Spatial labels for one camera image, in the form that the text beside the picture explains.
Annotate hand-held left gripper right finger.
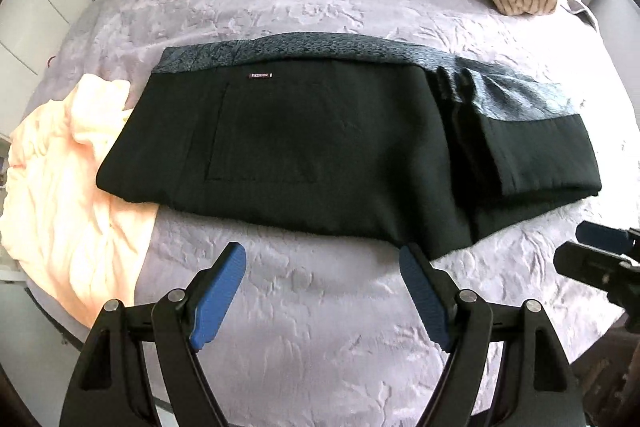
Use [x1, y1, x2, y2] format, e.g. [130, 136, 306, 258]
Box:
[398, 242, 587, 427]

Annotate white wardrobe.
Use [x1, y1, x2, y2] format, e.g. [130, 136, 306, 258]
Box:
[0, 0, 72, 80]

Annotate black pants with blue stripe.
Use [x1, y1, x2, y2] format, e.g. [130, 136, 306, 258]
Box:
[96, 30, 603, 258]

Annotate lavender bedspread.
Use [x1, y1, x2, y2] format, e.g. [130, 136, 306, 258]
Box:
[20, 0, 640, 414]

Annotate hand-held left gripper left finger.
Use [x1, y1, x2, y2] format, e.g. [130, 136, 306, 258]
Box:
[59, 241, 247, 427]

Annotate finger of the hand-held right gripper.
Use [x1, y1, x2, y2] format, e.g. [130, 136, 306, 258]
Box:
[575, 221, 640, 255]
[553, 240, 633, 290]

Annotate peach garment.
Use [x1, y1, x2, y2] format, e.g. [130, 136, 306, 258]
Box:
[0, 73, 161, 330]

